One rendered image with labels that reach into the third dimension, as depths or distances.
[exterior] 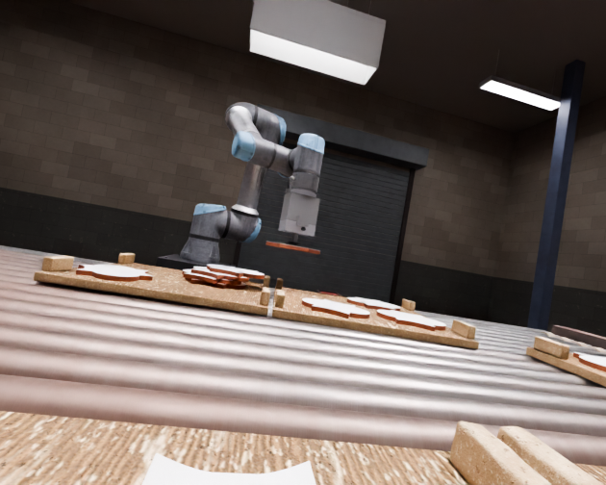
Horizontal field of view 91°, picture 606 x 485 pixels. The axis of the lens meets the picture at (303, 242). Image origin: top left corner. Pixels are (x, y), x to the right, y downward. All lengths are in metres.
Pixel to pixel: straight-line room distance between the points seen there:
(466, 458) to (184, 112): 5.93
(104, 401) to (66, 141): 6.13
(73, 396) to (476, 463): 0.27
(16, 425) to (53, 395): 0.07
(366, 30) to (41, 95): 5.12
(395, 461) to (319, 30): 3.46
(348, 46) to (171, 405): 3.43
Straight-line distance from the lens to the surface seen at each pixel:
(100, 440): 0.21
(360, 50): 3.55
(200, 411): 0.27
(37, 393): 0.30
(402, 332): 0.63
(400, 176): 6.35
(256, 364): 0.36
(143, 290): 0.61
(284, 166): 0.90
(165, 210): 5.64
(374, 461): 0.22
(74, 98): 6.52
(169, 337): 0.42
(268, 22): 3.46
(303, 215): 0.79
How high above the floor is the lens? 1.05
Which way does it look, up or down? 2 degrees up
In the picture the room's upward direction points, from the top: 10 degrees clockwise
